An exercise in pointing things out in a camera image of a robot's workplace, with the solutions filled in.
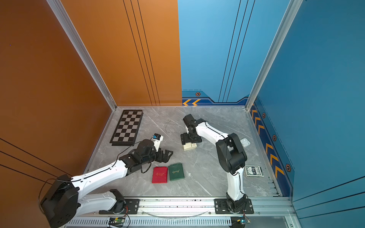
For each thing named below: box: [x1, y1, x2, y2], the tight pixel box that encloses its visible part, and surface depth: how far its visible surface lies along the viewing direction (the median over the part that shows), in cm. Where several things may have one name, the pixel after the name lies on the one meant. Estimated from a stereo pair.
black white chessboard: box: [109, 109, 144, 147], surface depth 104 cm
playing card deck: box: [244, 165, 265, 178], surface depth 85 cm
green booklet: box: [168, 162, 185, 181], surface depth 84 cm
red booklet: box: [151, 166, 169, 184], surface depth 83 cm
